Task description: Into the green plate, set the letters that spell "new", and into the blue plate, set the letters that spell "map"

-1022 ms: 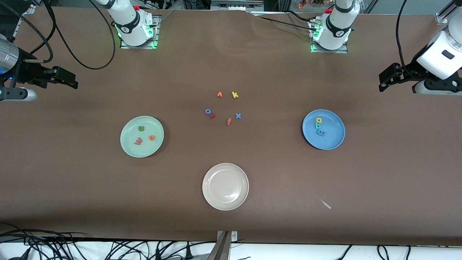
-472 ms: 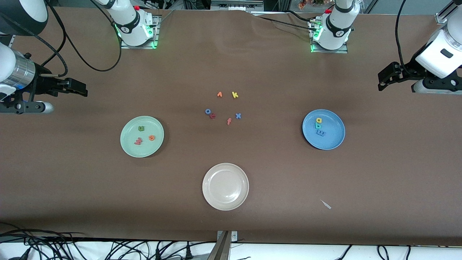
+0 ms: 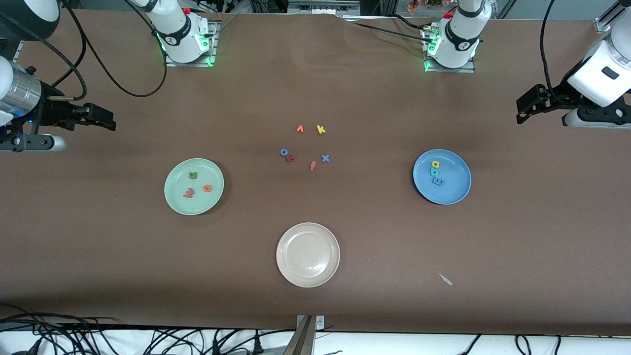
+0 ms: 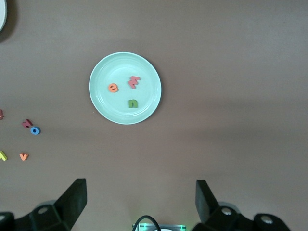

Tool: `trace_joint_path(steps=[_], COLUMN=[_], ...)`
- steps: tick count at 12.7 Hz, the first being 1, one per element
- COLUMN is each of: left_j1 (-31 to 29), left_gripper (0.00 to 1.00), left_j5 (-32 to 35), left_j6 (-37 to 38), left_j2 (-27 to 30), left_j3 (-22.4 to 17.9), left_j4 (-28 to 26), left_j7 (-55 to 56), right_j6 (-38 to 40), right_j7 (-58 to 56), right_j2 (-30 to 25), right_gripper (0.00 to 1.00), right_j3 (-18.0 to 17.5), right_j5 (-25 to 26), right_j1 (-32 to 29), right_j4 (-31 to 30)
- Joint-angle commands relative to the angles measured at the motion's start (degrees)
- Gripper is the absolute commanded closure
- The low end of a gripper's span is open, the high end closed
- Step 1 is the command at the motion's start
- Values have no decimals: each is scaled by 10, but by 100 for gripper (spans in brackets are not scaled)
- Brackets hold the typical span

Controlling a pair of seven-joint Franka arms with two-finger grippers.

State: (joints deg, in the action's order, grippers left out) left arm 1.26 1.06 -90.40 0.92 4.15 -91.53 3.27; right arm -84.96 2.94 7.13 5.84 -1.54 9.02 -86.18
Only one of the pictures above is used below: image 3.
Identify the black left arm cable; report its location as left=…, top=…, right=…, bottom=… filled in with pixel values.
left=540, top=0, right=560, bottom=98

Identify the pale green plate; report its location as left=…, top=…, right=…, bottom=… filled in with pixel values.
left=164, top=158, right=225, bottom=216

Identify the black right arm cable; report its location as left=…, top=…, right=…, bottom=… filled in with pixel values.
left=47, top=0, right=168, bottom=102

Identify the black cable tangle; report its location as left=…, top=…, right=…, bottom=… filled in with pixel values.
left=0, top=303, right=296, bottom=355

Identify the grey camera post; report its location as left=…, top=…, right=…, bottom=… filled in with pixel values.
left=283, top=316, right=316, bottom=355

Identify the brown table cover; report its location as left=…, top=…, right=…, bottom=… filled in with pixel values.
left=0, top=9, right=631, bottom=337

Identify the orange flower decoration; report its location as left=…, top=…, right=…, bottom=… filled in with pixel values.
left=407, top=0, right=444, bottom=13

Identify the beige plate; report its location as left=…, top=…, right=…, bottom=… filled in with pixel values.
left=276, top=222, right=341, bottom=288

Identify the grey metal rail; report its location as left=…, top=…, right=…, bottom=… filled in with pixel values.
left=288, top=0, right=361, bottom=15

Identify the blue plate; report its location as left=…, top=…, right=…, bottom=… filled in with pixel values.
left=413, top=149, right=472, bottom=205

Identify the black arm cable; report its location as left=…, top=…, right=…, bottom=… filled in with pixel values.
left=47, top=0, right=168, bottom=102
left=540, top=0, right=560, bottom=98

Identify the black base cable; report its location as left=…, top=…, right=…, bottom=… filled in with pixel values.
left=352, top=14, right=434, bottom=42

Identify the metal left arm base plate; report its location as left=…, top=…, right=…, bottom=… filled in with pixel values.
left=423, top=25, right=477, bottom=73

